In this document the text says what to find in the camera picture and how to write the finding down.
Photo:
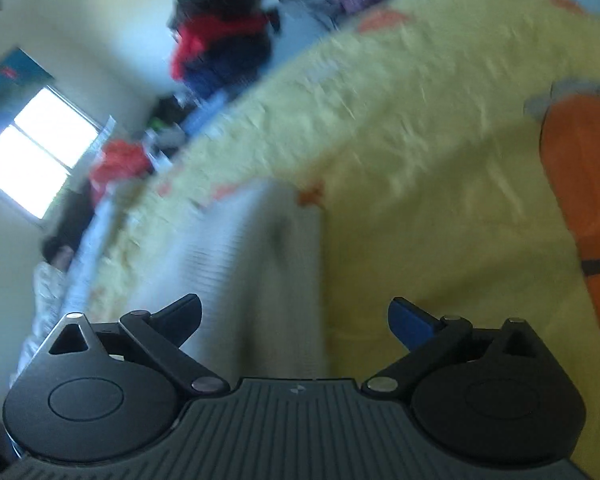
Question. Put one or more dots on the black clothing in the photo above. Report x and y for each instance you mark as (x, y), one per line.
(72, 220)

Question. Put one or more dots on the blue wall poster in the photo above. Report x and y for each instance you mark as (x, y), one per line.
(15, 77)

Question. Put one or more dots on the white printed quilt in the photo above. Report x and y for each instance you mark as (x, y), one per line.
(55, 300)

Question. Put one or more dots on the window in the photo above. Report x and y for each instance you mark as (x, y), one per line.
(35, 150)

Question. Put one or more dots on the red jacket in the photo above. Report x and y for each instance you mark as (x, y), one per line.
(215, 35)

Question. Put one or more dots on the navy jacket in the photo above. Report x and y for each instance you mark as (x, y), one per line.
(235, 67)

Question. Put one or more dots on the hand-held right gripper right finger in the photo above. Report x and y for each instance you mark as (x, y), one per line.
(407, 320)

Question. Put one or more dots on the yellow printed bedsheet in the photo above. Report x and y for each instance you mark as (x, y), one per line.
(430, 135)

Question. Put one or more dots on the red plastic bag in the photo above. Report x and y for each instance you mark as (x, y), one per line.
(122, 162)

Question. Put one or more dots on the white knitted sweater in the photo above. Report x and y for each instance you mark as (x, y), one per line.
(260, 270)

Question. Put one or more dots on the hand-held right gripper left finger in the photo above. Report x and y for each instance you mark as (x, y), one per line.
(182, 312)

